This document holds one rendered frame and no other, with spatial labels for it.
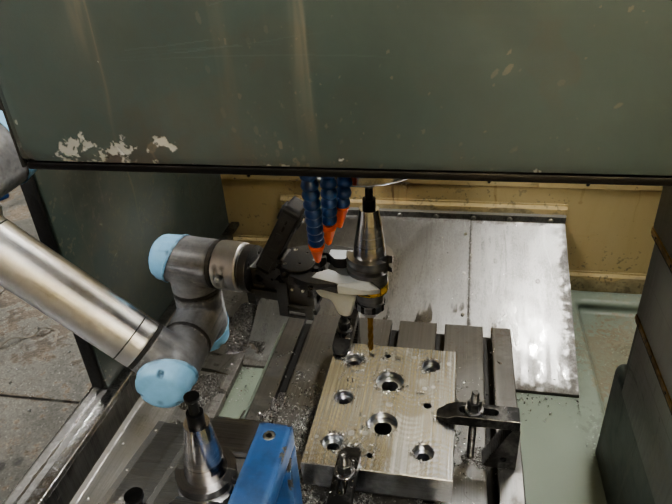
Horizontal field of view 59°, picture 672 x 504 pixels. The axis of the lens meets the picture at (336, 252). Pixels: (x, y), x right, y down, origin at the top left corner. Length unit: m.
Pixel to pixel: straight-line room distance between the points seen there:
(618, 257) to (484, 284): 0.46
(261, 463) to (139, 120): 0.38
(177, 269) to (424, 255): 1.04
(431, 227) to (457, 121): 1.50
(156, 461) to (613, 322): 1.36
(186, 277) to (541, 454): 0.93
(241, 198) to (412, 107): 1.66
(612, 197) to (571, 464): 0.81
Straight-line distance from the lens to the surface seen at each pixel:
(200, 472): 0.64
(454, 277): 1.76
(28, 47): 0.45
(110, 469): 1.48
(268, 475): 0.64
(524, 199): 1.87
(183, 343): 0.87
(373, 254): 0.77
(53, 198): 1.25
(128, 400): 1.56
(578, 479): 1.47
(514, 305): 1.72
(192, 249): 0.89
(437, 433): 0.99
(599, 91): 0.37
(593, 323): 1.96
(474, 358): 1.27
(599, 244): 1.98
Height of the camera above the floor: 1.72
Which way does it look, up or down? 31 degrees down
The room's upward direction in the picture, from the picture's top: 4 degrees counter-clockwise
